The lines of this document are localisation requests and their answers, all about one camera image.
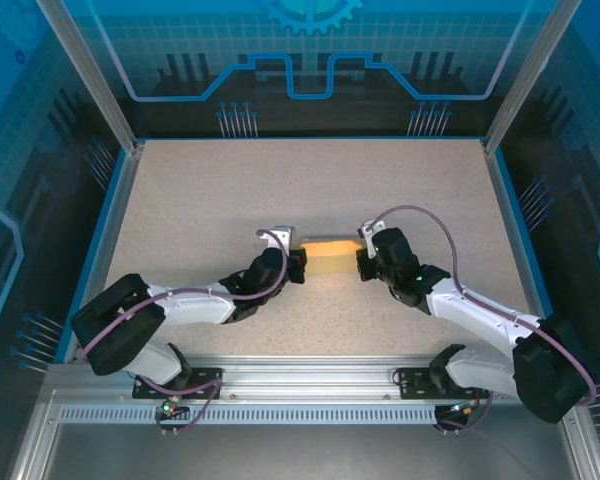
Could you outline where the yellow paper box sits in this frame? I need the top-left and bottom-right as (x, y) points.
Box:
(299, 234), (365, 279)

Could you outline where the blue table edge strip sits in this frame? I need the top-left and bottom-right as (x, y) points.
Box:
(493, 147), (574, 365)
(53, 147), (131, 364)

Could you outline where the green LED connector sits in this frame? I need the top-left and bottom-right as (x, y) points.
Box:
(160, 394), (190, 420)
(447, 399), (483, 419)

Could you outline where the aluminium front rail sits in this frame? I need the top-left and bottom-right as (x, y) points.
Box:
(44, 353), (579, 401)

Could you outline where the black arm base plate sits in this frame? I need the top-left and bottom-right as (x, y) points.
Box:
(397, 367), (491, 401)
(132, 367), (226, 401)

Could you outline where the aluminium side rail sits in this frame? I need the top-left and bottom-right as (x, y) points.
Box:
(481, 142), (557, 362)
(62, 142), (147, 362)

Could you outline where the slotted cable duct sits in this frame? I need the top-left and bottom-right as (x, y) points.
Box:
(58, 405), (439, 426)

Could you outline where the purple cable loop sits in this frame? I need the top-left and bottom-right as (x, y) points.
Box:
(432, 372), (496, 439)
(154, 368), (227, 437)

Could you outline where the aluminium corner post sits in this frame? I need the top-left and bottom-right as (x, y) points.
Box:
(34, 0), (147, 156)
(481, 0), (584, 156)

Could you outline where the aluminium lower frame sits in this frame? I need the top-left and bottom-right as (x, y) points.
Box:
(7, 388), (600, 480)

